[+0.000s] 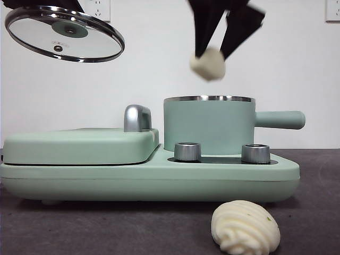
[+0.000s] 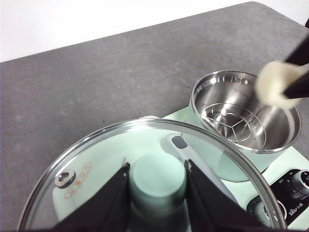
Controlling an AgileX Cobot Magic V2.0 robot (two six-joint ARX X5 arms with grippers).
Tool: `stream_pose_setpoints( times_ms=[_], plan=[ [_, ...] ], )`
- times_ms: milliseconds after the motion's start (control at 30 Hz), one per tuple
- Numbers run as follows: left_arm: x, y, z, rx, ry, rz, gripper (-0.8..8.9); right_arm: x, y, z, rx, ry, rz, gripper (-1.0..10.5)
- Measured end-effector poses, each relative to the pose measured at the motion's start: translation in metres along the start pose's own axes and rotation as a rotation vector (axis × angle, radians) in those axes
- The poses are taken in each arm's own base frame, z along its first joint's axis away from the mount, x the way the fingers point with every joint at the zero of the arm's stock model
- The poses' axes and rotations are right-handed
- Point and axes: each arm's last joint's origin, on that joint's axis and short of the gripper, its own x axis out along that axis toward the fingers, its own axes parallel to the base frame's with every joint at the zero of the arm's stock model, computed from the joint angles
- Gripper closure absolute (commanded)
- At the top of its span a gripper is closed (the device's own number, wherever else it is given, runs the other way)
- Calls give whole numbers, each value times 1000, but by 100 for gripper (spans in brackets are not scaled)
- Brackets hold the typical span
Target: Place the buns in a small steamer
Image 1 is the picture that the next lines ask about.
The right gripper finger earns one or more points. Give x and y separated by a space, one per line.
241 26
204 24

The silver control knob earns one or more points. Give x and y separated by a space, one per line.
255 154
187 152

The mint green breakfast machine base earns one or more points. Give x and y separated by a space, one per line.
159 183

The smooth white steamed bun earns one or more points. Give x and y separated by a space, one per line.
210 66

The glass pot lid green knob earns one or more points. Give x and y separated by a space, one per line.
69 32

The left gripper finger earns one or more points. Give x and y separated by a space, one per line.
74 5
16 3

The swirled white steamed bun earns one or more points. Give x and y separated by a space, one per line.
244 231

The white wall socket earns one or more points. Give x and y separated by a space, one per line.
102 10
333 10

